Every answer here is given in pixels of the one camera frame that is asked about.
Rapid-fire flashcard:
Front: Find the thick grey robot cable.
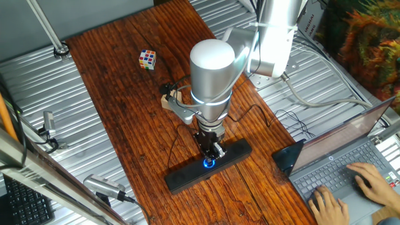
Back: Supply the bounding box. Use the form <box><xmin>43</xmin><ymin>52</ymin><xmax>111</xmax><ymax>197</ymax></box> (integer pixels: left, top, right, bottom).
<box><xmin>279</xmin><ymin>73</ymin><xmax>391</xmax><ymax>126</ymax></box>

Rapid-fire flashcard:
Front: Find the metal pole with base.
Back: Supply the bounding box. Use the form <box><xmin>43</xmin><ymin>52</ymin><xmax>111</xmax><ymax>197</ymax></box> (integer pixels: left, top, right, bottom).
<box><xmin>26</xmin><ymin>0</ymin><xmax>70</xmax><ymax>60</ymax></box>

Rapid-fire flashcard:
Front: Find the person's left hand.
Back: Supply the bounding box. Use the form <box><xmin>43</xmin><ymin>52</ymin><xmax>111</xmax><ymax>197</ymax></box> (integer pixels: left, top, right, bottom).
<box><xmin>307</xmin><ymin>184</ymin><xmax>350</xmax><ymax>225</ymax></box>

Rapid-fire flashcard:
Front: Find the black flat device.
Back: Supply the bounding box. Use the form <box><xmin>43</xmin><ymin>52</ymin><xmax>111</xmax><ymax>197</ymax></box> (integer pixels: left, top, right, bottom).
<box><xmin>271</xmin><ymin>139</ymin><xmax>306</xmax><ymax>178</ymax></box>

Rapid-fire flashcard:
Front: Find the silver ribbed camera on stand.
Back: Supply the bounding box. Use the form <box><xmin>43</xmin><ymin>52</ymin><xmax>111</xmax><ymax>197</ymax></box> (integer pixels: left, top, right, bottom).
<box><xmin>82</xmin><ymin>174</ymin><xmax>136</xmax><ymax>207</ymax></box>

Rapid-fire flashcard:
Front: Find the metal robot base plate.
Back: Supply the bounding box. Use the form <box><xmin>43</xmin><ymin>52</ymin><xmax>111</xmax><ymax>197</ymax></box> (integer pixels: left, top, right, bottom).
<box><xmin>248</xmin><ymin>57</ymin><xmax>300</xmax><ymax>91</ymax></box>

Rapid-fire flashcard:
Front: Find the black camera cable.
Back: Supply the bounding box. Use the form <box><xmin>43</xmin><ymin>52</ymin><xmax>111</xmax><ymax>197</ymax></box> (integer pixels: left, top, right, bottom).
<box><xmin>123</xmin><ymin>195</ymin><xmax>153</xmax><ymax>225</ymax></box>

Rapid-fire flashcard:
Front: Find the white board red lettering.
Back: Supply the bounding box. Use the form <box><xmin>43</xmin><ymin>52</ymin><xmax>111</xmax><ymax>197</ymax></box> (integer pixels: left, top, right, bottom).
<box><xmin>298</xmin><ymin>4</ymin><xmax>328</xmax><ymax>41</ymax></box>

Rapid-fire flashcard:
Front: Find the orange green fuzzy cloth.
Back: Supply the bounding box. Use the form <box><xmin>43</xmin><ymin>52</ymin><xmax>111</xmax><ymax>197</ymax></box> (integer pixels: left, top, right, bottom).
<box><xmin>324</xmin><ymin>0</ymin><xmax>400</xmax><ymax>113</ymax></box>

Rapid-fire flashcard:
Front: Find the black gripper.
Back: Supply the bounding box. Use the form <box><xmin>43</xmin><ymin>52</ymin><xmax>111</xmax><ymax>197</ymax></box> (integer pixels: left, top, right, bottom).
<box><xmin>193</xmin><ymin>132</ymin><xmax>228</xmax><ymax>162</ymax></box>

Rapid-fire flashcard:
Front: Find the black soundbar speaker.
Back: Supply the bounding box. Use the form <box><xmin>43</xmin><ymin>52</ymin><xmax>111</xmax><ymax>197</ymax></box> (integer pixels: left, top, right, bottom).
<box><xmin>164</xmin><ymin>137</ymin><xmax>253</xmax><ymax>196</ymax></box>

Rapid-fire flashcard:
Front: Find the small grey ribbed camera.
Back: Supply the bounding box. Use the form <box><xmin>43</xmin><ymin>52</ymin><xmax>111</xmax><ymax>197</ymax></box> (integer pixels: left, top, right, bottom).
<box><xmin>42</xmin><ymin>110</ymin><xmax>57</xmax><ymax>138</ymax></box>

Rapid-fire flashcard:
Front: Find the person's right forearm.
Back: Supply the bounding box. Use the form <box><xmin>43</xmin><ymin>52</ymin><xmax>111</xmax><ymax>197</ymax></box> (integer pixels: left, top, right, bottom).
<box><xmin>386</xmin><ymin>192</ymin><xmax>400</xmax><ymax>215</ymax></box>

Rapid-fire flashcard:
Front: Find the orange pole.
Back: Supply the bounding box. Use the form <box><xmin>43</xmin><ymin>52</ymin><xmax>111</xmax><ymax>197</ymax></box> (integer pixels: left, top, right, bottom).
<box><xmin>0</xmin><ymin>92</ymin><xmax>19</xmax><ymax>141</ymax></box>

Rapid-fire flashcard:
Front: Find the aluminium frame bar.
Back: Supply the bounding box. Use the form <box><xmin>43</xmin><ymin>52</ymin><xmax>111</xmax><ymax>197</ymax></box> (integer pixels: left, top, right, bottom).
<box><xmin>0</xmin><ymin>126</ymin><xmax>128</xmax><ymax>225</ymax></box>

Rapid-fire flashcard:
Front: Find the thin black speaker cable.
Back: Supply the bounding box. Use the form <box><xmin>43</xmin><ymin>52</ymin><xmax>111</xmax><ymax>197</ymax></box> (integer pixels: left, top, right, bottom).
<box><xmin>167</xmin><ymin>103</ymin><xmax>316</xmax><ymax>171</ymax></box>

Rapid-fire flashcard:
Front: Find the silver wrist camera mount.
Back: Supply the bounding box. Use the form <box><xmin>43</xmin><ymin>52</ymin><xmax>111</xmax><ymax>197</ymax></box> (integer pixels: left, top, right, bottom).
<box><xmin>167</xmin><ymin>95</ymin><xmax>198</xmax><ymax>125</ymax></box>

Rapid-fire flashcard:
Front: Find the black cable by frame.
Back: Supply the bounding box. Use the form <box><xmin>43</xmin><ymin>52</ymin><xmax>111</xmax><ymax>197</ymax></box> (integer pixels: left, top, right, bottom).
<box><xmin>0</xmin><ymin>73</ymin><xmax>28</xmax><ymax>168</ymax></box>

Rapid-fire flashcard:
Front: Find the person's right hand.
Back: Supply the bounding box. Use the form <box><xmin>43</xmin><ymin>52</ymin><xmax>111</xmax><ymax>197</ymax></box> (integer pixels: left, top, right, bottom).
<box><xmin>346</xmin><ymin>162</ymin><xmax>396</xmax><ymax>206</ymax></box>

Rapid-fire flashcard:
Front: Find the black computer keyboard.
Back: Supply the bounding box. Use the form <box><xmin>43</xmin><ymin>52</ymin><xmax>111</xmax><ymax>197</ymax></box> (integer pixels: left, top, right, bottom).
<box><xmin>2</xmin><ymin>174</ymin><xmax>56</xmax><ymax>225</ymax></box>

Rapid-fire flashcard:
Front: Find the grey metal bar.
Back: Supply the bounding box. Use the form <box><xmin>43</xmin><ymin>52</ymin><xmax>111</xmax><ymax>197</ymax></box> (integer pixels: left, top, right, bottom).
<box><xmin>367</xmin><ymin>117</ymin><xmax>400</xmax><ymax>146</ymax></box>

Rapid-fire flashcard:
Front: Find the grey laptop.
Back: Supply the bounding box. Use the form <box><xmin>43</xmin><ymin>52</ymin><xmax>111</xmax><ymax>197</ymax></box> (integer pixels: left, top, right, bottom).
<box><xmin>289</xmin><ymin>96</ymin><xmax>400</xmax><ymax>225</ymax></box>

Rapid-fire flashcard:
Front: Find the Rubik's cube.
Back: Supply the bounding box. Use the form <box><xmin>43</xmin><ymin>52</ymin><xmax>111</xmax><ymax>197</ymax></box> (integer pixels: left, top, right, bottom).
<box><xmin>138</xmin><ymin>49</ymin><xmax>157</xmax><ymax>71</ymax></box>

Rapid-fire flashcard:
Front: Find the plain wooden cube block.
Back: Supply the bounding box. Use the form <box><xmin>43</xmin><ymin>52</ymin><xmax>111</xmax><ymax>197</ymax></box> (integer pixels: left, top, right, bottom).
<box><xmin>161</xmin><ymin>89</ymin><xmax>184</xmax><ymax>111</ymax></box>

